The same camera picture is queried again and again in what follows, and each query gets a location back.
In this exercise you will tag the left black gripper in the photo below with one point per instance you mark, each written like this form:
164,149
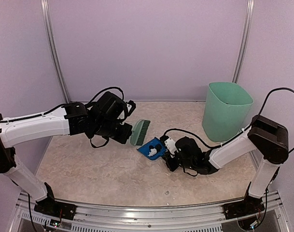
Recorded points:
127,132

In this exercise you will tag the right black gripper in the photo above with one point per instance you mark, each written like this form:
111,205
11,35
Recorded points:
172,166

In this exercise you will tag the green hand brush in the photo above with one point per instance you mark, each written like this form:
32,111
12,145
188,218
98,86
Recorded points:
139,132

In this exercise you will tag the blue plastic dustpan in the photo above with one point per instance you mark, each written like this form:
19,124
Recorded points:
144,150

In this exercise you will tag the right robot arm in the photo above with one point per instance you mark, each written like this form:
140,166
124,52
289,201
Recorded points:
269,138

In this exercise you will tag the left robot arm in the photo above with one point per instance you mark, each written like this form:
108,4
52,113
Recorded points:
104,117

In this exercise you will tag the white paper scrap by dustpan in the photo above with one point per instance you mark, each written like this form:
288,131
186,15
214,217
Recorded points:
152,152

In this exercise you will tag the green plastic waste bin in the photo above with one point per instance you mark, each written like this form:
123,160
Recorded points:
227,105

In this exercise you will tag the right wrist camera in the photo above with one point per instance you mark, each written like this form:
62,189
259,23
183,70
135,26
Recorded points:
168,143

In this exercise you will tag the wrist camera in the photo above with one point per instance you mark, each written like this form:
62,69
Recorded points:
168,143
131,106

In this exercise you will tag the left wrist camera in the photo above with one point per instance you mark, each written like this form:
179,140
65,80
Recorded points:
131,106

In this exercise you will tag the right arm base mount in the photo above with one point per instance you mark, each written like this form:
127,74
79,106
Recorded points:
243,208

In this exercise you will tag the aluminium front rail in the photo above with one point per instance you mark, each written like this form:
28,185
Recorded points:
206,217

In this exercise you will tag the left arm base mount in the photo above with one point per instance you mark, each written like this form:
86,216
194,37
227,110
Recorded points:
56,209

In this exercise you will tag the left aluminium frame post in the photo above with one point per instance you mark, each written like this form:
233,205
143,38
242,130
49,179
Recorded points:
53,50

